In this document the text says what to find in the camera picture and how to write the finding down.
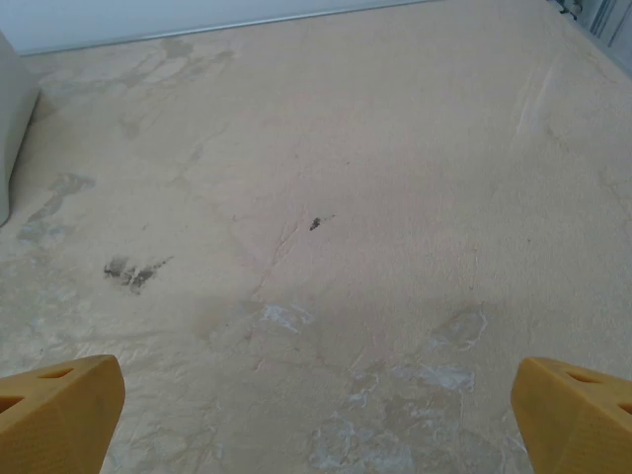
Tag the aluminium table side rail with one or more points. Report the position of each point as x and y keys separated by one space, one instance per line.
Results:
x=605 y=29

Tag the aluminium table end rail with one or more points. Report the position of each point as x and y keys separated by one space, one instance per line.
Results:
x=197 y=30

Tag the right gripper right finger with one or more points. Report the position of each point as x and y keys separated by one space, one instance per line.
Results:
x=573 y=424

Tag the beige box with picture tiles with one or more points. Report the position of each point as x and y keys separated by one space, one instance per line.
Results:
x=12 y=123

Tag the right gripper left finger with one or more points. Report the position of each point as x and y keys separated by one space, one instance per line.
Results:
x=54 y=419

